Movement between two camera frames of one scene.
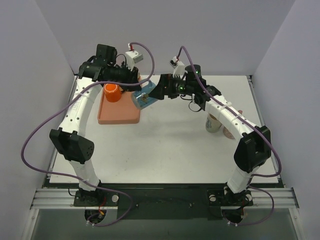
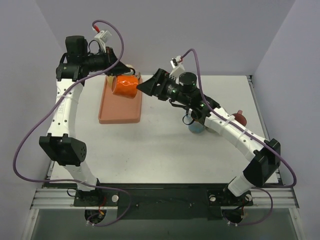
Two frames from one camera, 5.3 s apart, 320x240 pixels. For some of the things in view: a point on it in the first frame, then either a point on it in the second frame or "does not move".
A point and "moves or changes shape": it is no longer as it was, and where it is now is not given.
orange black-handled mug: [112, 92] moves or changes shape
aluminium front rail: [63, 199] does not move
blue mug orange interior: [141, 99] -> [195, 126]
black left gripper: [135, 78] -> [110, 59]
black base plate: [164, 201] does not move
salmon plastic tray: [122, 112] does not move
